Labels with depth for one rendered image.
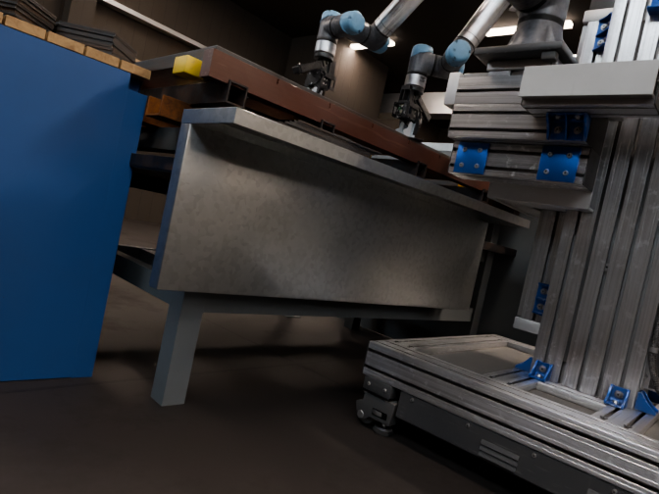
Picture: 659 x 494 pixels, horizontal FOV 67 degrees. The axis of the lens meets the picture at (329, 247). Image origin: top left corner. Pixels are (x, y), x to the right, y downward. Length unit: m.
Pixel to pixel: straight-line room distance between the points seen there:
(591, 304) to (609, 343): 0.10
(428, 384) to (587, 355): 0.42
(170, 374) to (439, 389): 0.64
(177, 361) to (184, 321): 0.10
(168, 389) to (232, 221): 0.44
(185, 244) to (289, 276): 0.31
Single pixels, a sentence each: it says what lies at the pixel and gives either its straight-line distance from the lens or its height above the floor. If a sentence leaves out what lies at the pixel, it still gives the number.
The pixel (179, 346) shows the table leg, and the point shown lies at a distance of 1.28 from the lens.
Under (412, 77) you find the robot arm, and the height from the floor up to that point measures 1.08.
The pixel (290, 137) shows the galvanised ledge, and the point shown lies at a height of 0.66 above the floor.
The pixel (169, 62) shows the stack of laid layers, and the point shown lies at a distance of 1.43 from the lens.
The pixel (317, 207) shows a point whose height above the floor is 0.55.
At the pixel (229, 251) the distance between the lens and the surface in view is 1.17.
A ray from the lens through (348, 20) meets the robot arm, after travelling 1.84.
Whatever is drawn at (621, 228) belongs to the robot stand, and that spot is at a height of 0.65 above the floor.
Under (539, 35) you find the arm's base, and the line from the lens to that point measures 1.45.
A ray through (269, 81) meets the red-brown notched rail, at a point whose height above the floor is 0.81.
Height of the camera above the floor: 0.50
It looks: 2 degrees down
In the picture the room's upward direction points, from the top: 12 degrees clockwise
